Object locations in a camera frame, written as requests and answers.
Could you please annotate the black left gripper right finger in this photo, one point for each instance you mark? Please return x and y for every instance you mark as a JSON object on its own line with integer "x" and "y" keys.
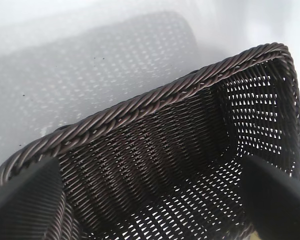
{"x": 277, "y": 205}

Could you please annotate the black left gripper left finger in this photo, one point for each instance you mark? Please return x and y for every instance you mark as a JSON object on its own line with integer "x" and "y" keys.
{"x": 27, "y": 207}

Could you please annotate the dark brown wicker basket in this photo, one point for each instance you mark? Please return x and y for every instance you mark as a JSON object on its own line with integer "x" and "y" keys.
{"x": 145, "y": 150}

